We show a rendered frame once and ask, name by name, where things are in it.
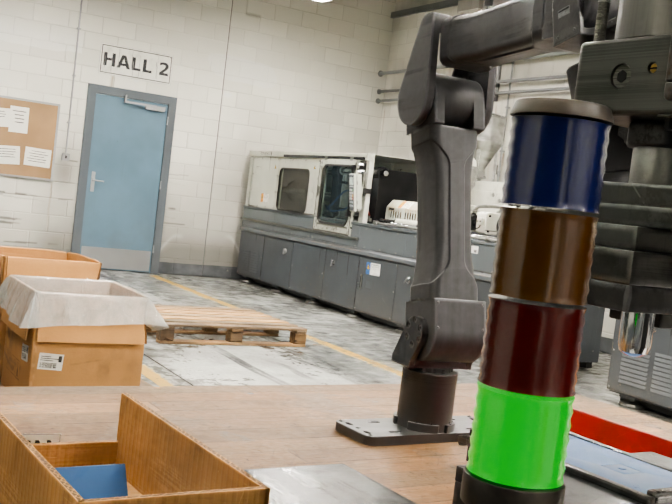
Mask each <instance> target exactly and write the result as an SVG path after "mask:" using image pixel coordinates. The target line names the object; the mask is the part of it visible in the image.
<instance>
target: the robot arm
mask: <svg viewBox="0 0 672 504"><path fill-rule="evenodd" d="M598 1H599V0H513V1H510V2H507V3H504V4H501V5H498V6H495V7H492V8H489V9H486V10H483V11H479V12H476V13H471V14H459V15H454V16H449V15H445V14H441V13H437V12H430V13H427V14H426V15H425V16H424V17H423V19H422V21H421V23H420V26H419V30H418V33H417V36H416V39H415V42H414V45H413V49H412V52H411V55H410V58H409V61H408V64H407V68H406V71H405V74H404V77H403V80H402V83H401V87H400V90H399V94H398V102H397V108H398V115H399V118H400V120H401V121H402V123H404V124H405V125H406V135H408V136H411V149H412V152H413V154H414V160H415V166H416V175H417V255H416V264H415V271H414V277H413V282H412V284H411V286H410V301H409V302H405V327H404V329H403V331H402V334H401V336H400V338H399V340H398V342H397V344H396V346H395V348H394V350H393V352H392V358H391V360H392V361H394V362H396V363H399V364H401V365H403V368H402V376H401V384H400V392H399V400H398V408H397V411H396V412H394V414H393V418H373V419H342V420H341V419H340V420H336V427H335V430H336V431H337V432H339V433H341V434H343V435H345V436H347V437H349V438H351V439H353V440H355V441H357V442H360V443H362V444H364V445H368V446H388V445H407V444H427V443H446V442H458V436H459V435H469V433H470V429H472V422H473V419H474V417H472V416H470V415H468V416H453V409H454V401H455V393H456V385H457V378H458V372H456V371H454V370H453V369H465V370H471V366H472V363H473V362H474V361H476V360H477V359H479V357H480V355H481V350H482V347H483V345H484V342H483V335H484V333H485V321H486V302H485V301H478V287H477V283H476V281H475V277H474V271H473V264H472V254H471V174H472V165H473V158H474V153H475V149H476V148H477V135H479V134H481V133H482V132H483V131H484V130H485V129H486V127H487V125H488V124H489V122H490V119H491V116H492V112H493V105H494V94H495V83H496V72H497V66H499V65H502V64H505V63H509V62H513V61H517V60H521V59H525V58H529V57H533V56H537V55H542V54H546V53H552V52H568V51H572V52H577V53H580V50H581V46H582V44H583V43H586V42H593V40H594V32H595V25H596V17H597V10H598ZM440 33H441V36H440V49H439V60H440V62H441V64H442V65H443V66H445V67H450V68H454V69H453V72H452V75H451V76H447V75H442V74H437V73H436V69H437V58H438V46H439V35H440ZM627 134H628V128H626V127H621V126H617V125H612V127H611V130H610V132H609V140H610V142H609V145H608V147H607V154H608V157H607V159H606V162H605V168H606V171H605V174H604V176H603V181H608V182H625V183H628V181H629V174H630V167H631V159H632V152H633V149H632V148H629V147H627V145H626V141H627Z"/></svg>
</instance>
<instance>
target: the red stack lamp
mask: <svg viewBox="0 0 672 504"><path fill-rule="evenodd" d="M488 297H489V304H488V306H487V318H486V321H485V333H484V335H483V342H484V345H483V347H482V350H481V355H482V359H481V362H480V364H479V367H480V373H479V376H478V378H477V379H478V381H479V382H481V383H483V384H485V385H488V386H490V387H494V388H497V389H501V390H505V391H509V392H514V393H520V394H526V395H533V396H541V397H556V398H563V397H572V396H575V395H576V392H575V385H576V383H577V380H578V379H577V371H578V368H579V356H580V354H581V342H582V339H583V327H584V325H585V317H584V315H585V313H586V310H587V308H586V307H583V306H579V305H565V304H555V303H546V302H538V301H531V300H525V299H519V298H513V297H507V296H502V295H498V294H490V295H488Z"/></svg>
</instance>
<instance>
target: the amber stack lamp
mask: <svg viewBox="0 0 672 504"><path fill-rule="evenodd" d="M598 220H599V218H595V217H588V216H581V215H573V214H565V213H557V212H548V211H539V210H531V209H521V208H511V207H500V217H499V219H498V226H499V229H498V231H497V234H496V239H497V243H496V246H495V248H494V251H495V258H494V260H493V263H492V264H493V272H492V275H491V287H490V289H489V292H491V293H494V294H498V295H502V296H507V297H513V298H519V299H525V300H531V301H538V302H546V303H555V304H565V305H588V303H587V295H588V293H589V291H590V289H589V281H590V279H591V276H592V275H591V266H592V264H593V252H594V249H595V237H596V235H597V226H596V225H597V223H598Z"/></svg>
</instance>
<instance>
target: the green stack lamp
mask: <svg viewBox="0 0 672 504"><path fill-rule="evenodd" d="M477 388H478V390H477V393H476V395H475V400H476V405H475V407H474V410H473V412H474V419H473V422H472V434H471V436H470V448H469V450H468V457H469V460H468V462H467V465H466V467H467V469H468V470H469V471H470V472H471V473H473V474H475V475H477V476H479V477H481V478H483V479H486V480H489V481H492V482H495V483H499V484H503V485H508V486H513V487H519V488H527V489H553V488H558V487H560V486H562V485H563V484H564V480H563V474H564V472H565V469H566V467H565V460H566V457H567V446H568V443H569V431H570V429H571V417H572V414H573V406H572V405H573V402H574V400H575V397H574V396H572V397H563V398H556V397H541V396H533V395H526V394H520V393H514V392H509V391H505V390H501V389H497V388H494V387H490V386H488V385H485V384H483V383H481V382H479V381H478V382H477Z"/></svg>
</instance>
